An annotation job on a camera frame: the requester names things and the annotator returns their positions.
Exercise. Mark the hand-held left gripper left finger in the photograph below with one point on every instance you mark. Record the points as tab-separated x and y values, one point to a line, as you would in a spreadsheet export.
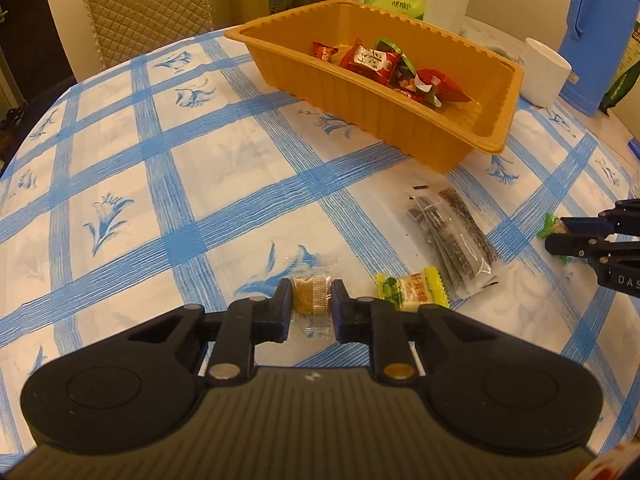
285	307

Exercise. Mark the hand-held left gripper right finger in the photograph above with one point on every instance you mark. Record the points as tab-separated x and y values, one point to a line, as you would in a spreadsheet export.
339	310

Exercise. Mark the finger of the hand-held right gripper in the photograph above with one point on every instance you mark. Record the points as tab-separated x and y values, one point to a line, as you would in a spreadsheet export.
570	246
585	226

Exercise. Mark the green snack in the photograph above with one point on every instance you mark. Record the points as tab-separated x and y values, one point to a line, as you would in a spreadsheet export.
552	227

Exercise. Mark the clear brown snack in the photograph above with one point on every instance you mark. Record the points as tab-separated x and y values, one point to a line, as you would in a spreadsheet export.
312	296

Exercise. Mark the orange plastic tray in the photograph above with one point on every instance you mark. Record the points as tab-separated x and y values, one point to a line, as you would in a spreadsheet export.
350	95

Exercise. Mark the large red snack packet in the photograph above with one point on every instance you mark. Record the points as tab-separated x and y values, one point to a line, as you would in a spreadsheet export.
370	60

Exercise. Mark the small red candy packet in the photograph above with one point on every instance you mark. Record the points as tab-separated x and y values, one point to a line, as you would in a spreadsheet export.
324	51

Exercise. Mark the yellow green snack packet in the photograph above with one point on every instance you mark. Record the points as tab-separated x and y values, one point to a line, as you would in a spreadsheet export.
415	290

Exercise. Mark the green bag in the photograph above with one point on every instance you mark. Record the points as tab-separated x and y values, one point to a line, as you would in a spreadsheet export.
625	80

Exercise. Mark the white cup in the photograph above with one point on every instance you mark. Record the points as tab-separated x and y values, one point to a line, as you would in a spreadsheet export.
542	72

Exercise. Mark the blue checked tablecloth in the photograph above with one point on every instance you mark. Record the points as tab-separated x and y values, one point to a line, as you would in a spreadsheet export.
150	185

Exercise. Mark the blue plastic pitcher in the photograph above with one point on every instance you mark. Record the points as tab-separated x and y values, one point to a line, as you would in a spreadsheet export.
595	35

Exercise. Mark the green nut snack packet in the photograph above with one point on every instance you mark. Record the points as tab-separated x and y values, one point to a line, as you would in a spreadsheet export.
406	79

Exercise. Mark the beige quilted chair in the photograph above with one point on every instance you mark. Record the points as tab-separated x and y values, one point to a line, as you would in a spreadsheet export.
145	5

